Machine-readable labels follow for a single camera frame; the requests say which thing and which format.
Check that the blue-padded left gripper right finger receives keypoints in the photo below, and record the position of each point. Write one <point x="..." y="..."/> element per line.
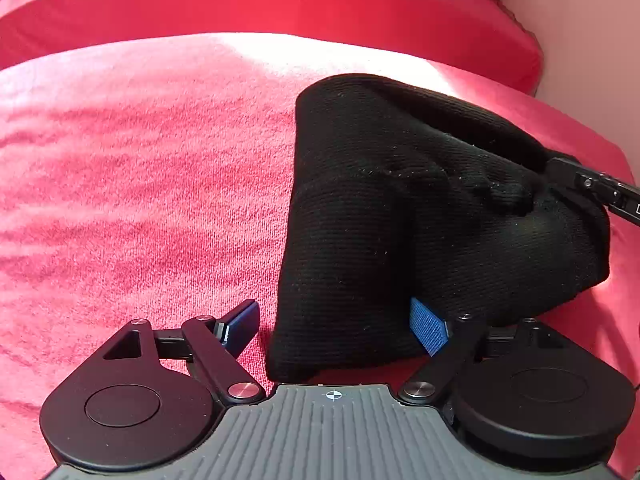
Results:
<point x="449" y="344"/>

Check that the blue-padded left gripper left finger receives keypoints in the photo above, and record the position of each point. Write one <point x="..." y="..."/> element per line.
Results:
<point x="216" y="344"/>

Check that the red mattress sheet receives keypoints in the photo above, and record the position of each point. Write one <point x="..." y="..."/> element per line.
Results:
<point x="475" y="35"/>

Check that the black knit pants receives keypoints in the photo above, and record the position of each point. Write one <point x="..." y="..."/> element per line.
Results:
<point x="401" y="194"/>

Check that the pink terry bed blanket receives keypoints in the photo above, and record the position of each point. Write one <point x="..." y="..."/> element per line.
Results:
<point x="151" y="178"/>

